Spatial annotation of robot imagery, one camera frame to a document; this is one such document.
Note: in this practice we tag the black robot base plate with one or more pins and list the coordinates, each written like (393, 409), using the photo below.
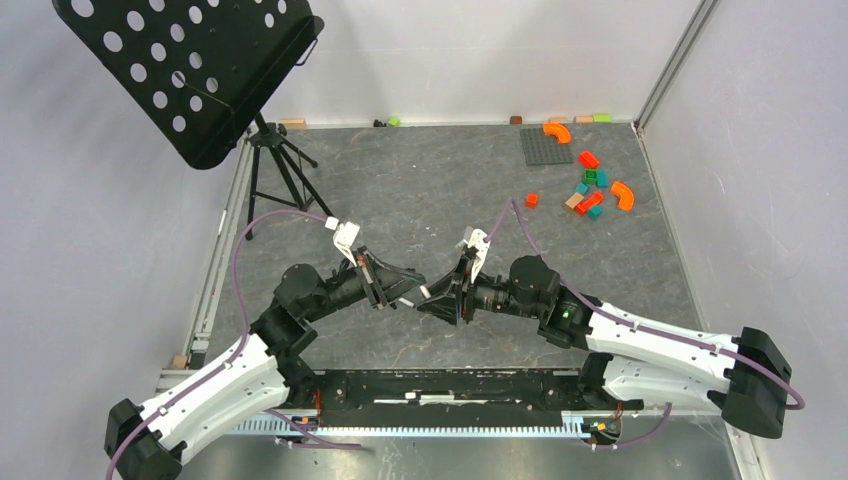
(534, 397)

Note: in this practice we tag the wooden block at wall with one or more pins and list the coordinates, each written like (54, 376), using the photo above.
(293, 123)

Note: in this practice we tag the black perforated music stand desk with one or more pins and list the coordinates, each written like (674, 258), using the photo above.
(200, 70)

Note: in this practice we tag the red long brick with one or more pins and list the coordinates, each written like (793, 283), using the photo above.
(594, 200)

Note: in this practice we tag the teal brick lower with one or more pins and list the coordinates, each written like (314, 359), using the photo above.
(594, 212)

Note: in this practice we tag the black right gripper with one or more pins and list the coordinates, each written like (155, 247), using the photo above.
(449, 294)

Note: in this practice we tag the black tripod stand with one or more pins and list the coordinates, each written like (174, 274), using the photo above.
(283, 175)

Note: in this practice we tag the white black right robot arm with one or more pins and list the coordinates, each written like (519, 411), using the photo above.
(744, 377)

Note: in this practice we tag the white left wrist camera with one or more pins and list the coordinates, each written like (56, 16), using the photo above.
(344, 235)

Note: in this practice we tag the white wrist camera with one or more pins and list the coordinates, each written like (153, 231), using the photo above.
(478, 240)
(344, 235)

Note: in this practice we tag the green lego brick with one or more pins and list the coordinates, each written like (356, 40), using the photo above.
(590, 176)

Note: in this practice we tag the tan wooden block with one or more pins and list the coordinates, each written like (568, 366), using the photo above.
(573, 201)

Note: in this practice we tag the red brick upper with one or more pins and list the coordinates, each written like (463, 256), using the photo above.
(588, 160)

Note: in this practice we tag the orange curved block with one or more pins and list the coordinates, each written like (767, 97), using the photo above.
(624, 196)
(558, 131)

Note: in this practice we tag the lime green block right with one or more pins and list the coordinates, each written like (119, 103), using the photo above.
(602, 118)

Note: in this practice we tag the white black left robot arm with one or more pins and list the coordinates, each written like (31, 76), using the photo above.
(260, 371)

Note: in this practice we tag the teal brick right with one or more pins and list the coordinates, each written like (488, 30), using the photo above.
(602, 180)

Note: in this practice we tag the orange curved block top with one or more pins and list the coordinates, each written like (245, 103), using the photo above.
(558, 131)

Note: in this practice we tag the orange curved block right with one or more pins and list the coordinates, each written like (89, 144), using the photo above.
(624, 196)

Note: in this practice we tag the small red cube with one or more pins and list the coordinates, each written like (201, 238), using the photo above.
(531, 201)

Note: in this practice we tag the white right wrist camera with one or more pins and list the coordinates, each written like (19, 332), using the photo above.
(478, 240)

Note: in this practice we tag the grey lego baseplate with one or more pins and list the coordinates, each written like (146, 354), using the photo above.
(542, 150)

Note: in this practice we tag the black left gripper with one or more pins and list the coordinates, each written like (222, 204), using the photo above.
(387, 282)

